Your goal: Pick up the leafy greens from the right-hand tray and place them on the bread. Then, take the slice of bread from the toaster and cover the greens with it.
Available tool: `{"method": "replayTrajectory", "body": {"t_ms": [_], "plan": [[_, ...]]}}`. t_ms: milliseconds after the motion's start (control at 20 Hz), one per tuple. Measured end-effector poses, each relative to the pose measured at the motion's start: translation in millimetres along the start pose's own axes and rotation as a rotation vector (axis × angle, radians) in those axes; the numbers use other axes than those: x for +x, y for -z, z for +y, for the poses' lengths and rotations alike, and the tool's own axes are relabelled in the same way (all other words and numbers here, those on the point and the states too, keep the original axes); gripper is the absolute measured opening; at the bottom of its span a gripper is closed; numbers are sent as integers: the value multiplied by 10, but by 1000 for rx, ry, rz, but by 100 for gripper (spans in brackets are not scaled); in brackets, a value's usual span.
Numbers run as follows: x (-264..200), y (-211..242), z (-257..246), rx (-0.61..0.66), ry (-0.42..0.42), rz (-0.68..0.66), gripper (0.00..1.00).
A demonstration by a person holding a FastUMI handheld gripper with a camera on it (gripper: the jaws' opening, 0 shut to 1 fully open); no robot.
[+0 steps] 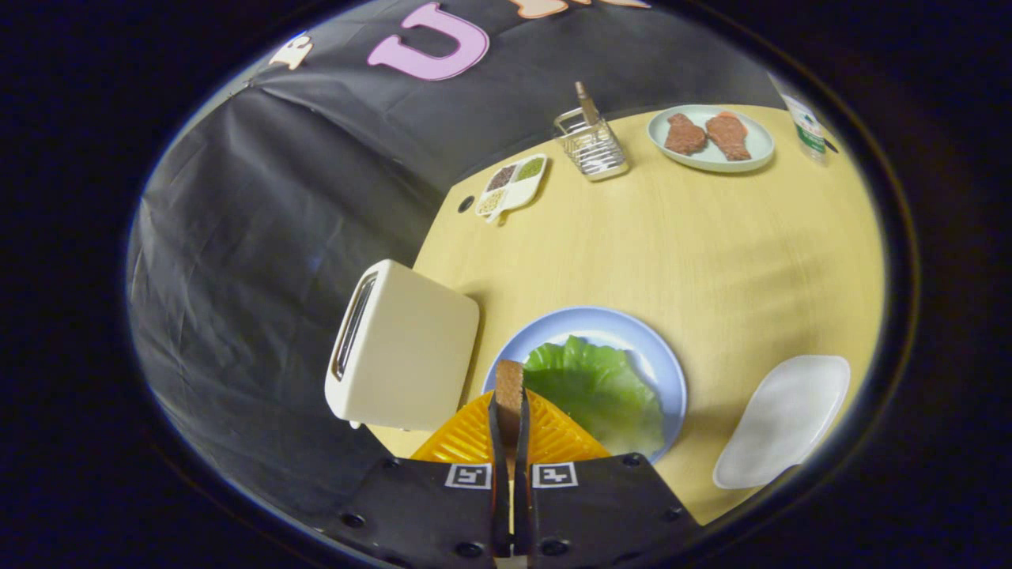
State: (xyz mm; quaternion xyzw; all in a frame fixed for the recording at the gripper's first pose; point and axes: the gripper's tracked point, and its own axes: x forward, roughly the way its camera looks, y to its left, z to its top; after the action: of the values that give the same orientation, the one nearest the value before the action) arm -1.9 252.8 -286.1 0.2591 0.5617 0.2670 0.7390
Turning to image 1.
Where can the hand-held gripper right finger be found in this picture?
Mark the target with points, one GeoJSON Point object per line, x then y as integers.
{"type": "Point", "coordinates": [522, 498]}

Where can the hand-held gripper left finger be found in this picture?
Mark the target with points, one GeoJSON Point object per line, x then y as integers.
{"type": "Point", "coordinates": [498, 490]}

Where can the toasted bread slice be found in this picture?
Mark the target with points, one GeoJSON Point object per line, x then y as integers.
{"type": "Point", "coordinates": [508, 395]}

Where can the green lettuce leaf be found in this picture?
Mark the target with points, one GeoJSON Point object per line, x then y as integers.
{"type": "Point", "coordinates": [601, 395]}

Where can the white toaster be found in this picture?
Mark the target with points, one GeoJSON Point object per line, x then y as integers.
{"type": "Point", "coordinates": [411, 348]}

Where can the blue plate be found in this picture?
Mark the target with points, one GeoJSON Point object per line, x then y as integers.
{"type": "Point", "coordinates": [617, 324]}

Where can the white plate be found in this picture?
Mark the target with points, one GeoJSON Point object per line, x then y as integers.
{"type": "Point", "coordinates": [783, 419]}

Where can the white divided seasoning tray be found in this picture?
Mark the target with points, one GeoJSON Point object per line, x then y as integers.
{"type": "Point", "coordinates": [518, 194]}

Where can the black backdrop cloth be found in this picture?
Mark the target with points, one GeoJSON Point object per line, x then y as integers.
{"type": "Point", "coordinates": [277, 197]}

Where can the pale green plate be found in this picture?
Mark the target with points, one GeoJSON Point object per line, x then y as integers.
{"type": "Point", "coordinates": [711, 160]}

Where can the wooden utensil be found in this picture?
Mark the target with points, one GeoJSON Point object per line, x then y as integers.
{"type": "Point", "coordinates": [587, 107]}

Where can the brown meat piece orange edge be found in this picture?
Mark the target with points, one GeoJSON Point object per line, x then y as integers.
{"type": "Point", "coordinates": [727, 136]}

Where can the clear water bottle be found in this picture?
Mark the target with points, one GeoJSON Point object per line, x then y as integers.
{"type": "Point", "coordinates": [806, 126]}

